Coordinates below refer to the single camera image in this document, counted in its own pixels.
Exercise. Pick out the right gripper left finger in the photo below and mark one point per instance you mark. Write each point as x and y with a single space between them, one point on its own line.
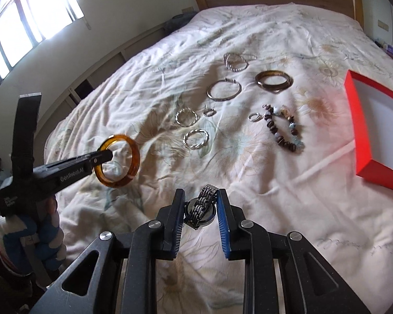
117 273

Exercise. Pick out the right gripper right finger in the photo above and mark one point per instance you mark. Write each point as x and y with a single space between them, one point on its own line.
309 283

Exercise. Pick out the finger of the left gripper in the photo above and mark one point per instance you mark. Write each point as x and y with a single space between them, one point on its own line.
98 158

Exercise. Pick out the amber translucent bangle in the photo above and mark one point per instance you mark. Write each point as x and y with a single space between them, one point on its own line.
121 169

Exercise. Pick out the twisted silver bangle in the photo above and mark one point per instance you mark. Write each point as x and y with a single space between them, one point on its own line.
195 139
186 117

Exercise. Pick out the silver metal link watch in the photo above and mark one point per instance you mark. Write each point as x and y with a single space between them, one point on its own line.
201 210

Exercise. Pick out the large silver hoop bangle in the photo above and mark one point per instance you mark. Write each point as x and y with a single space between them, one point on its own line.
223 90

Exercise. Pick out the brown tortoiseshell bangle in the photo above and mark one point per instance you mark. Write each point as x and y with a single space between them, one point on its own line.
273 81

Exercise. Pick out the red shallow cardboard box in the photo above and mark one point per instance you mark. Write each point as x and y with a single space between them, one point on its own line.
371 106

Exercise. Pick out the left hand blue white glove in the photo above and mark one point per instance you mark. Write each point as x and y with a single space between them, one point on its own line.
49 247

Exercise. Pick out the low white side cabinet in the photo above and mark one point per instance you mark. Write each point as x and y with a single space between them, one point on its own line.
96 74

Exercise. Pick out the dark bag beside bed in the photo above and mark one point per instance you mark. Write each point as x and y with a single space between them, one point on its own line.
177 22

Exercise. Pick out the floral cream bed cover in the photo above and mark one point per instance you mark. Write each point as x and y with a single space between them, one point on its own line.
287 159

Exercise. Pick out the bright window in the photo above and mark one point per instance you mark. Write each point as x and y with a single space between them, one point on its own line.
24 24

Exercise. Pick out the wall switch plate right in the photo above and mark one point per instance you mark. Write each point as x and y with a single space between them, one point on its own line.
383 25

